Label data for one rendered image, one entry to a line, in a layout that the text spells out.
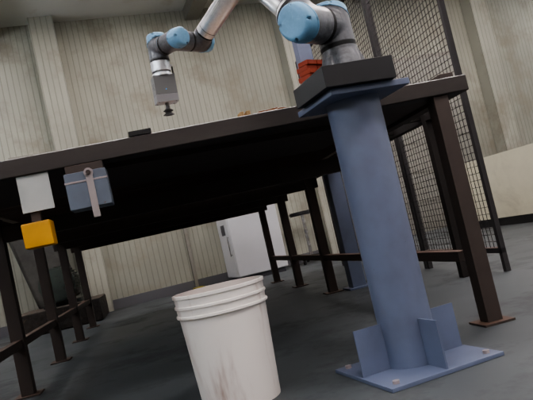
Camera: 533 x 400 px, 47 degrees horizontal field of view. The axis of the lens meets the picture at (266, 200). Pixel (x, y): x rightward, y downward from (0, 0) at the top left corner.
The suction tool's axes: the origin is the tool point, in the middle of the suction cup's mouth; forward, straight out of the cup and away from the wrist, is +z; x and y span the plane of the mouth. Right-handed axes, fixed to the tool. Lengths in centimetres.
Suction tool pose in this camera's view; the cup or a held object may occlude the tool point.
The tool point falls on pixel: (169, 114)
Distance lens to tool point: 238.9
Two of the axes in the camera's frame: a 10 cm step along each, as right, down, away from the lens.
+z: 1.8, 9.8, -0.3
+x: 3.2, -0.9, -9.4
